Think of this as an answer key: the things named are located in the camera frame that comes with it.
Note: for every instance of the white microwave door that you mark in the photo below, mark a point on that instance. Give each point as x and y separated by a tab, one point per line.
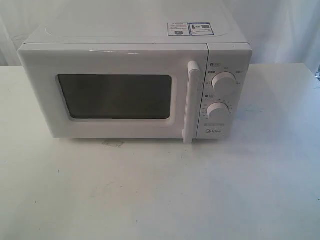
117	91

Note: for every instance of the white microwave oven body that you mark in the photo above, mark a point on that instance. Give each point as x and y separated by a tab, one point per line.
145	22

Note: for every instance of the lower white control knob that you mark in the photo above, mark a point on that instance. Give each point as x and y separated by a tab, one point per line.
218	111

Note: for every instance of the white control knob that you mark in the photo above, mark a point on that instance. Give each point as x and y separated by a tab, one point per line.
224	82
218	111

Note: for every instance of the upper white control knob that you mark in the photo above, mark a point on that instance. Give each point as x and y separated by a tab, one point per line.
224	82

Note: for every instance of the blue white label sticker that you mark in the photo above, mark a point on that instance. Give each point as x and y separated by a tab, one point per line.
190	29

